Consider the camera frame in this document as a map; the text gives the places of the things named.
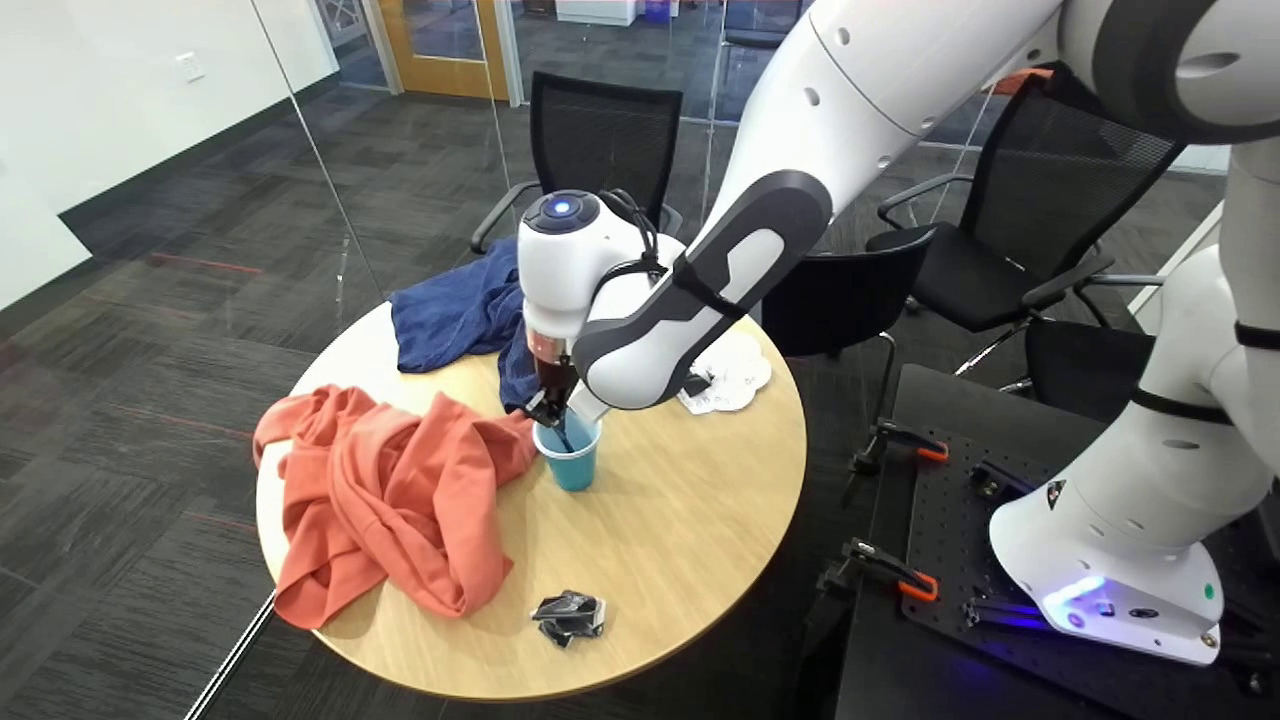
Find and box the blue plastic cup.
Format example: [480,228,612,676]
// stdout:
[528,405,607,497]

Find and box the orange cloth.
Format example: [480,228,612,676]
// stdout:
[247,384,542,635]

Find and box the black and orange clamp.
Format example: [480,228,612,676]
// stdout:
[818,535,946,611]
[849,418,955,481]

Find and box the blue cloth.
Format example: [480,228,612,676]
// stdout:
[390,237,546,418]

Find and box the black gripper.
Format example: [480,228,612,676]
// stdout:
[526,334,599,454]

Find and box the black chair backrest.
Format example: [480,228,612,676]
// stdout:
[1020,318,1163,425]
[759,228,940,360]

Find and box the white cloth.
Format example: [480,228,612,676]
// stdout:
[676,349,778,420]

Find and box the black office chair with armrests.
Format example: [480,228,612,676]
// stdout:
[874,61,1192,393]

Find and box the black mesh office chair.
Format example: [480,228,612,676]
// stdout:
[468,69,688,264]

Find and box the white box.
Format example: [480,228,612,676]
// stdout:
[554,0,644,32]

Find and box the crumpled dark plastic wrapper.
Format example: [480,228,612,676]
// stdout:
[528,588,612,651]

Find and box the wooden door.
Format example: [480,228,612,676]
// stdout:
[373,0,520,103]

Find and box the thin grey cable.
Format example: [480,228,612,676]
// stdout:
[179,594,279,720]

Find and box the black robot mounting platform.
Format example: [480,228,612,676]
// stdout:
[832,360,1280,720]

